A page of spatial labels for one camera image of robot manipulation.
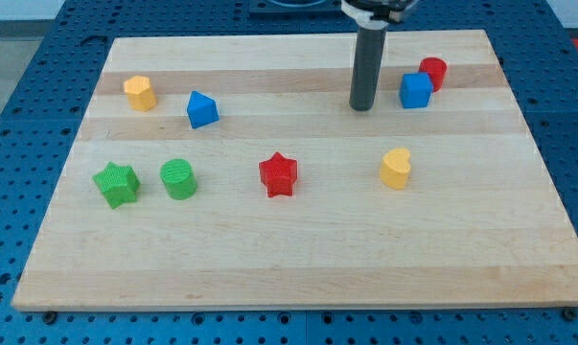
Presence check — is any red cylinder block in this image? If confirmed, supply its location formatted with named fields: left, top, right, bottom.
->
left=419, top=57, right=448, bottom=92

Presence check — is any green star block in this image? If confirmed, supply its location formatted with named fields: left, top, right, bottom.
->
left=92, top=162, right=140, bottom=209

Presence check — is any red star block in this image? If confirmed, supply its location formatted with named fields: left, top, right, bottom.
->
left=259, top=151, right=298, bottom=197

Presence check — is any wooden board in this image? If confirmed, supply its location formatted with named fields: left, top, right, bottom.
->
left=12, top=30, right=578, bottom=311

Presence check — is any yellow hexagon block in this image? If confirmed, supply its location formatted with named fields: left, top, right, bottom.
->
left=123, top=76, right=158, bottom=112

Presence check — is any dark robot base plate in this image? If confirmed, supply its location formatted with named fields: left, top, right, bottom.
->
left=248, top=0, right=341, bottom=18

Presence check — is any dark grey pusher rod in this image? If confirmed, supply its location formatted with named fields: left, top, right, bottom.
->
left=349, top=26, right=387, bottom=111

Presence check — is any blue cube block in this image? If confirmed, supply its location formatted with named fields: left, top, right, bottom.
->
left=399, top=72, right=433, bottom=108

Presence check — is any yellow heart block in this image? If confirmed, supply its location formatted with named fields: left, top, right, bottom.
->
left=379, top=148, right=411, bottom=190

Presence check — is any robot arm end white black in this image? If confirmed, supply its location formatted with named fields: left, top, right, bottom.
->
left=340, top=0, right=419, bottom=30

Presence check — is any blue triangle block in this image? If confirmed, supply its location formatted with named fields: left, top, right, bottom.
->
left=186, top=91, right=220, bottom=129

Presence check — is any green cylinder block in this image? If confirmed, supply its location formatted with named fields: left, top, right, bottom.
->
left=160, top=158, right=197, bottom=200

